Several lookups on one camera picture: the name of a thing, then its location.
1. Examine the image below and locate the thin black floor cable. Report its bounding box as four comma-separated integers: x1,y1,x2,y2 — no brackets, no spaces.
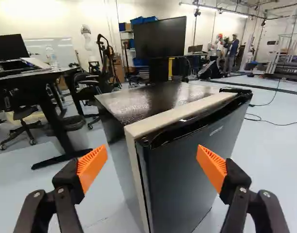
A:
244,77,297,127

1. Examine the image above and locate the clear water bottle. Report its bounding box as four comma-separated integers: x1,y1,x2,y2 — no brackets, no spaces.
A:
44,45,61,71

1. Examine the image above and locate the black desk monitor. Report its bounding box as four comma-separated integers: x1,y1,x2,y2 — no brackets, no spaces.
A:
0,33,31,63

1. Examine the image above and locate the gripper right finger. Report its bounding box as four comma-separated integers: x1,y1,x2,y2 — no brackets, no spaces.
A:
196,144,290,233

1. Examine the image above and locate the large black screen on stand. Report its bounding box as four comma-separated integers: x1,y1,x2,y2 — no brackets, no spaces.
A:
133,16,188,83

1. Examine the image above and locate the white bin with black lid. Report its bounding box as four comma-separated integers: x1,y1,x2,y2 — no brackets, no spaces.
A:
63,115,90,153

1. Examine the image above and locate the black mesh office chair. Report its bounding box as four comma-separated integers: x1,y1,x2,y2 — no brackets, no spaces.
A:
72,72,108,130

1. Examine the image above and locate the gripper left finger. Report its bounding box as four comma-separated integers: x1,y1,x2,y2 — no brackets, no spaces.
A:
14,144,108,233

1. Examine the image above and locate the person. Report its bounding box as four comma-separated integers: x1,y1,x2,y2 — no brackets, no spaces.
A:
223,33,240,74

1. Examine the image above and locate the office chair with cream seat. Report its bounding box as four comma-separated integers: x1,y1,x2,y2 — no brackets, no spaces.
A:
0,87,47,151

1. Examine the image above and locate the desk with black legs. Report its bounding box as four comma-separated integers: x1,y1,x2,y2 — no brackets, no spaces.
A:
0,57,93,170

